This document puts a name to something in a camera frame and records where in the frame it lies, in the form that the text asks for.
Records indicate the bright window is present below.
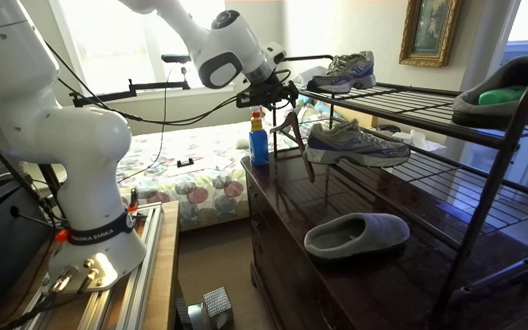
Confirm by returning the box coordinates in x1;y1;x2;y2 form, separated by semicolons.
55;0;235;98

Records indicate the grey and blue sneaker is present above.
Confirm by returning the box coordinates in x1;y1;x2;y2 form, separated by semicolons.
304;50;378;96

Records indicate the gold framed picture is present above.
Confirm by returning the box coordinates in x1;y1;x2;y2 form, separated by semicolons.
398;0;464;70

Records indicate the blue spray bottle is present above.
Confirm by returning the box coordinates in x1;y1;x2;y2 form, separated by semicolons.
247;109;271;169

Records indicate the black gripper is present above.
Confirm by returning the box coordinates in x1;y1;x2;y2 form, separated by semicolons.
236;72;302;114

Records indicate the aluminium rail base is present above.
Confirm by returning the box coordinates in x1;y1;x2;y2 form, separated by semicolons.
31;204;165;330

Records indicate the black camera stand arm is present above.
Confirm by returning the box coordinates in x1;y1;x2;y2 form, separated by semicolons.
70;54;192;109

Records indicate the black control box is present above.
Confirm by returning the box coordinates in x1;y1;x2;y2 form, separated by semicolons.
0;171;51;327

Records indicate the silver cube box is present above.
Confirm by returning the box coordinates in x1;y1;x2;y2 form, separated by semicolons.
200;285;235;330

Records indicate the black metal shoe rack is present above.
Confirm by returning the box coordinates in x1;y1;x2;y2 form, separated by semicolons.
269;54;528;330

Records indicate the grey slipper with green insert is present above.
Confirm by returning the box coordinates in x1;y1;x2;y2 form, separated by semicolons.
451;55;528;131

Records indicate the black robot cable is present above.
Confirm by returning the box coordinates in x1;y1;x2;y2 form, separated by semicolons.
42;39;260;127

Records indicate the light wooden table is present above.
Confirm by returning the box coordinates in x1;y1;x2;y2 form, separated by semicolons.
5;200;181;330

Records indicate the brown wooden hanger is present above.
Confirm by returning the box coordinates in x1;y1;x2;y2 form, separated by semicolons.
269;109;317;184

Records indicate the white and blue worn sneaker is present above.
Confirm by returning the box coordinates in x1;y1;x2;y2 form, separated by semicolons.
302;118;412;171

